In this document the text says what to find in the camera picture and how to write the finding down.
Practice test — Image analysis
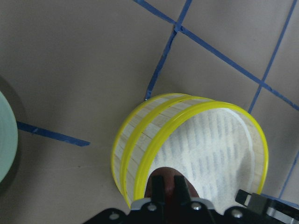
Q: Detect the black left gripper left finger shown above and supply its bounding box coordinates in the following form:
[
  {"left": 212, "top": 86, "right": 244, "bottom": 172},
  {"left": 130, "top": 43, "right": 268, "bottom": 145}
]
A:
[{"left": 140, "top": 175, "right": 165, "bottom": 224}]

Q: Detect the pale green round plate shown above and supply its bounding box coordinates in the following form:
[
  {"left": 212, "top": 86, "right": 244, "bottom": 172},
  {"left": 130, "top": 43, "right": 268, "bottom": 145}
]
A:
[{"left": 0, "top": 92, "right": 18, "bottom": 181}]

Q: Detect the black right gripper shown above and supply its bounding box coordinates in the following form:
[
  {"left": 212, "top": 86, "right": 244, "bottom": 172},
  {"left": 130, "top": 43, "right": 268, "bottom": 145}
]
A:
[{"left": 235, "top": 189, "right": 299, "bottom": 224}]

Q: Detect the reddish brown bun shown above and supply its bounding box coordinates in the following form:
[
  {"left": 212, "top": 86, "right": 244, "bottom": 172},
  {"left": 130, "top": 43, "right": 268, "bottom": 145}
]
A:
[{"left": 144, "top": 167, "right": 200, "bottom": 203}]

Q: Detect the yellow rimmed steamer layer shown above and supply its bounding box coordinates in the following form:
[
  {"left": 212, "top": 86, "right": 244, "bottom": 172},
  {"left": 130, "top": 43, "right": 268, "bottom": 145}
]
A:
[
  {"left": 132, "top": 99, "right": 269, "bottom": 210},
  {"left": 111, "top": 93, "right": 210, "bottom": 206}
]

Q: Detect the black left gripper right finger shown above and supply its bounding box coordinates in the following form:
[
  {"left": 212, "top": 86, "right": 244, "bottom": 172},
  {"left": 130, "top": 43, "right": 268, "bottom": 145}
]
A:
[{"left": 174, "top": 175, "right": 191, "bottom": 224}]

